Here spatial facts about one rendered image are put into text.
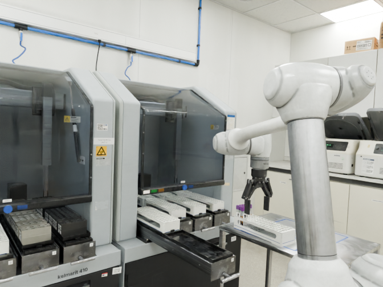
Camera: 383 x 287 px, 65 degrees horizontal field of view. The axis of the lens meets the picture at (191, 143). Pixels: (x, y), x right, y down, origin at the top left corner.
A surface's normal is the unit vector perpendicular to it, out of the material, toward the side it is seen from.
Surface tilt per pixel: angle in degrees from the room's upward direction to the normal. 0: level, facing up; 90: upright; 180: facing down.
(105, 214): 90
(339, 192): 90
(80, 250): 90
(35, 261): 90
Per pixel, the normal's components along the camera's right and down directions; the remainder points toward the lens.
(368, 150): -0.64, -0.51
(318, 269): -0.27, -0.72
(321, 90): 0.29, -0.07
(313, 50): -0.77, 0.00
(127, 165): 0.64, 0.07
